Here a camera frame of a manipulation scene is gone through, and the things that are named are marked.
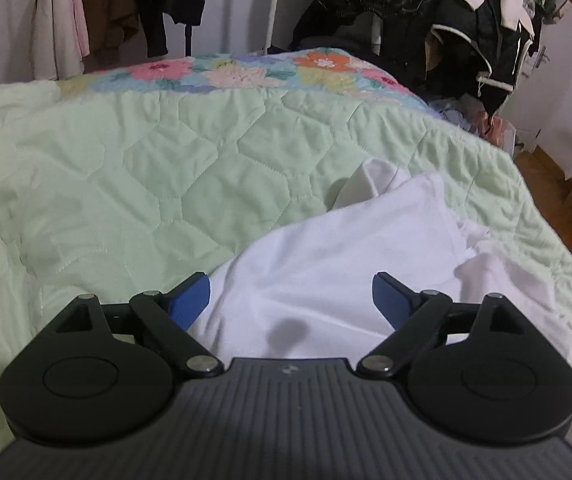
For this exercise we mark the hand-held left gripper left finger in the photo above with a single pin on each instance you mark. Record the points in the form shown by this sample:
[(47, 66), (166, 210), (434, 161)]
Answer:
[(190, 301)]

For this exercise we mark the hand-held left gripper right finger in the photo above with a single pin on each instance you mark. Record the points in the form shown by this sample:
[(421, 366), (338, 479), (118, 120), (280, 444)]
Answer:
[(389, 301)]

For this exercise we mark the white shirt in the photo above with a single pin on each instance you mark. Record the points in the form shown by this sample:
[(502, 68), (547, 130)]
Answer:
[(341, 260)]

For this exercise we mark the light green quilted blanket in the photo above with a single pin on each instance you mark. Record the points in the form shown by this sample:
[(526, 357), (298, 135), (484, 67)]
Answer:
[(116, 160)]

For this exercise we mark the blue cloth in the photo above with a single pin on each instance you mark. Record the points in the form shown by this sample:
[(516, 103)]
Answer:
[(448, 112)]

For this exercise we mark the clear plastic bag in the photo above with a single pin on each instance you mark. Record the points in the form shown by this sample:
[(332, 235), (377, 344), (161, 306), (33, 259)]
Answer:
[(498, 132)]

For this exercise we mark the floral quilt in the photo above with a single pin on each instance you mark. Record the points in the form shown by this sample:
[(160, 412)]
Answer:
[(246, 72)]

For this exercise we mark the black jacket with white trim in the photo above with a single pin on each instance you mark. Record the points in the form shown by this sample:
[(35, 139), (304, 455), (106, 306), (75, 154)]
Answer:
[(470, 50)]

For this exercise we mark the black leather jacket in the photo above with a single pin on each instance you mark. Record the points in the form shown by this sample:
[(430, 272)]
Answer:
[(345, 5)]

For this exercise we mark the hanging black garment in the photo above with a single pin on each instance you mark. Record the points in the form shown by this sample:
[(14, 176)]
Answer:
[(171, 0)]

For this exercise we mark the hanging brown garment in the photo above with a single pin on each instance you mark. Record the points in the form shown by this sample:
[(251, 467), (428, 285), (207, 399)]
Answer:
[(108, 5)]

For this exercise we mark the white rack pole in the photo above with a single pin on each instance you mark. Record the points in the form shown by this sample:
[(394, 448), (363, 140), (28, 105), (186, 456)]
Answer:
[(273, 5)]

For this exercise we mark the hanging pink-white garment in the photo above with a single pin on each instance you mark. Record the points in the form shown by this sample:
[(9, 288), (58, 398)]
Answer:
[(61, 20)]

